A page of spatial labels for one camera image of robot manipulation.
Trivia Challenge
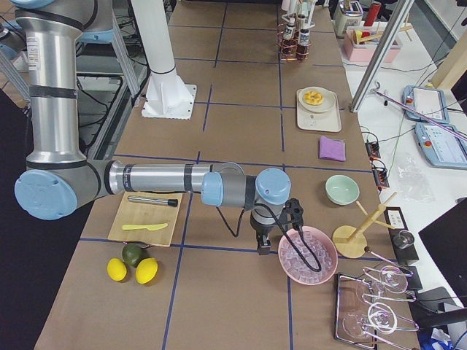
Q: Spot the wooden cup stand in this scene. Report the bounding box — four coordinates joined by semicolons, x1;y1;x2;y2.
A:
332;192;397;258

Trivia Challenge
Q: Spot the yellow plastic knife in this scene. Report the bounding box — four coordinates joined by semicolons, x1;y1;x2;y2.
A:
122;223;169;231

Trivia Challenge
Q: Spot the upper clear wine glass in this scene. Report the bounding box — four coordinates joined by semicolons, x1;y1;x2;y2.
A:
355;265;408;304

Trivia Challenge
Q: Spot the lower clear wine glass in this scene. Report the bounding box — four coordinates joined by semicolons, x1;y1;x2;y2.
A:
342;302;397;341

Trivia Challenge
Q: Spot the clear wine glass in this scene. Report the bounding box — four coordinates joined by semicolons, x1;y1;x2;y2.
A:
355;265;408;304
342;302;397;341

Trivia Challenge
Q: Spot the teach pendant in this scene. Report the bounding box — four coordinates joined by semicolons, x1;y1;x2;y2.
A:
414;122;466;170
402;85;449;124

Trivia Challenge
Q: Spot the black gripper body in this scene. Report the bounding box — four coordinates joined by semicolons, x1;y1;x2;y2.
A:
250;214;274;248

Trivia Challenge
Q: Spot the lower black power strip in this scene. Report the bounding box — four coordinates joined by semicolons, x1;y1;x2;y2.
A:
371;163;390;190

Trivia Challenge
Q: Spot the lower teach pendant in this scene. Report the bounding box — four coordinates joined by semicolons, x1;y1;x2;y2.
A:
414;122;466;170

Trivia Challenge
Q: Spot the upper black power strip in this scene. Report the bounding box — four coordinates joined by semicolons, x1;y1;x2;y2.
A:
365;141;381;160

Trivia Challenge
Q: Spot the cream round plate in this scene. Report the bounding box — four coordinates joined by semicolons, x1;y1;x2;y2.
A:
297;87;336;113

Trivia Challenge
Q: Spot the green lime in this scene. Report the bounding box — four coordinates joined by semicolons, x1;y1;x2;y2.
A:
122;243;144;268

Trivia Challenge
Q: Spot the mint green bowl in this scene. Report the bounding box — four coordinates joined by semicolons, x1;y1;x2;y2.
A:
325;174;360;206

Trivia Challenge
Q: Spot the tea bottle white cap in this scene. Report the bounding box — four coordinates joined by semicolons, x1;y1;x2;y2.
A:
281;13;297;59

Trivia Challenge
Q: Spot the purple folded cloth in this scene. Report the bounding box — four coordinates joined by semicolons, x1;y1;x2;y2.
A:
319;136;346;162

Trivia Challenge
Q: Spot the pink bowl of ice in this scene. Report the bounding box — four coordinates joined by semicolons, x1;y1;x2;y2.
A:
278;226;338;285

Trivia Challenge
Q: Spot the right yellow lemon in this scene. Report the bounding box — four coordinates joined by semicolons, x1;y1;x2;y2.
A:
136;257;158;284

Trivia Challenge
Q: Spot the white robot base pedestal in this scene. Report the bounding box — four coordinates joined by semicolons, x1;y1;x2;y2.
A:
131;0;197;120

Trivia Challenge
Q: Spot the pink storage box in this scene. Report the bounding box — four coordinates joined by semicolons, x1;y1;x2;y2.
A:
344;29;402;63

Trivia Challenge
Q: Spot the black scale with steel cup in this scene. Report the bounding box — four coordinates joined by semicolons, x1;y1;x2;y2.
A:
385;207;419;265

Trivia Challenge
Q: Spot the bamboo cutting board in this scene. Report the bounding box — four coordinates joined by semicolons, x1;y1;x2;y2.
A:
108;192;182;246

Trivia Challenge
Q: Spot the upper teach pendant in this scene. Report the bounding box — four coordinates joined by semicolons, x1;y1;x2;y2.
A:
402;85;449;124

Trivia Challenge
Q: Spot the left yellow lemon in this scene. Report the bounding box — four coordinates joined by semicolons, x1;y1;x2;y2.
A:
107;258;127;281

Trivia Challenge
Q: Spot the cream serving tray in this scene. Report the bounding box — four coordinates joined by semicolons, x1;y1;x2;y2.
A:
296;89;341;133

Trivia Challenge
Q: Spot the black glass drying rack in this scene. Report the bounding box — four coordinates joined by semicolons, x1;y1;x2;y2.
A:
334;268;419;349

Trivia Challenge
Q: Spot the aluminium frame post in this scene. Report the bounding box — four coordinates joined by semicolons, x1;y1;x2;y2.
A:
350;0;414;112

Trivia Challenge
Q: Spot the black power strip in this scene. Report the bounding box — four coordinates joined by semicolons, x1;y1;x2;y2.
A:
371;163;390;190
365;141;381;160

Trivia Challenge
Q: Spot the steel muddler black tip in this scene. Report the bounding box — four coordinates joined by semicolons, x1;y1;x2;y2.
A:
127;195;179;207

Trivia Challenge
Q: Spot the copper wire bottle rack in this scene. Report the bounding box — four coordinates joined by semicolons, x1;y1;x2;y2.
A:
277;0;317;62

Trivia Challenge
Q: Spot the clear plastic bag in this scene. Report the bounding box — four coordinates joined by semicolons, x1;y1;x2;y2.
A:
395;152;435;203

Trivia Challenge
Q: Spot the glazed twisted donut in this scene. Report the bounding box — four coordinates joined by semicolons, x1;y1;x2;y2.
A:
303;90;324;106

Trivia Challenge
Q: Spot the yellow lemon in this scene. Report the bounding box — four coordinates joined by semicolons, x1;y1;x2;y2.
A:
136;257;158;284
107;258;127;281

